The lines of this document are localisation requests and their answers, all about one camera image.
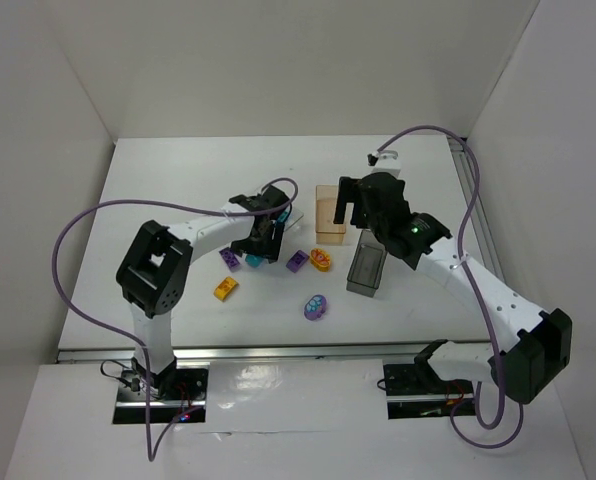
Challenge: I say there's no small teal lego brick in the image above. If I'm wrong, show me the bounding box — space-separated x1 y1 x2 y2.
276 211 290 223

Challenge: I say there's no teal rounded lego brick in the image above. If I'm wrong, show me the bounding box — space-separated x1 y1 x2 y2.
245 254 264 268

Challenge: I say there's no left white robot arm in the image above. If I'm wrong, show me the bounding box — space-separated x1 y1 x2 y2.
116 185 290 395

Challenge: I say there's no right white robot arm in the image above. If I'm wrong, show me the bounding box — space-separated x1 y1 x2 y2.
334 172 572 405

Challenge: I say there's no clear plastic container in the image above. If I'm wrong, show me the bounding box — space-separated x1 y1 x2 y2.
282 209 304 232

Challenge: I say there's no purple rounded lego brick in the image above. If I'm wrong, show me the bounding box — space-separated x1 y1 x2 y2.
286 250 309 273

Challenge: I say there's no orange translucent container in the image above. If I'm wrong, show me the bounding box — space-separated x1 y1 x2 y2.
315 185 346 246

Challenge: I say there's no purple flat lego brick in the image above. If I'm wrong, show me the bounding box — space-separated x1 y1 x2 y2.
219 247 241 272

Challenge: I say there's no yellow butterfly lego brick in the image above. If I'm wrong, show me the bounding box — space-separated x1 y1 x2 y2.
309 248 332 272

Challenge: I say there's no yellow curved lego brick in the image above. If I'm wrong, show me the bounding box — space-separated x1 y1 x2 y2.
213 276 239 302

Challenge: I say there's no dark grey translucent container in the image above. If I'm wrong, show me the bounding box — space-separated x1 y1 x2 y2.
346 230 387 298

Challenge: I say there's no purple flower lego brick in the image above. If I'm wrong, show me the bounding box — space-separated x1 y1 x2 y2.
303 294 327 321

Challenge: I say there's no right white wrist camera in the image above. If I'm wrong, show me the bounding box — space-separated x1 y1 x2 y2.
367 150 402 178

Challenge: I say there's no right aluminium rail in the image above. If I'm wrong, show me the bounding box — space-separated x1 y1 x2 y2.
447 137 524 354

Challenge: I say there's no aluminium rail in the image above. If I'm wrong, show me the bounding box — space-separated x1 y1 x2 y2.
447 137 524 354
55 340 529 364

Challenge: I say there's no front aluminium rail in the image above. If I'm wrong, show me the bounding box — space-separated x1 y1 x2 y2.
55 340 529 364

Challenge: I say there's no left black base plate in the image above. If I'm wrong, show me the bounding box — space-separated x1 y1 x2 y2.
112 366 209 425

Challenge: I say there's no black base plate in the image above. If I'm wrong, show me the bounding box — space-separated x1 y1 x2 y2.
376 364 475 420
112 366 209 425

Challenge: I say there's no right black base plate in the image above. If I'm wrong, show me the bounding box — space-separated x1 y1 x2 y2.
376 364 475 420

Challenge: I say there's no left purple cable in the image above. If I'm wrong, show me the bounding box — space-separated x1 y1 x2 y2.
51 177 300 462

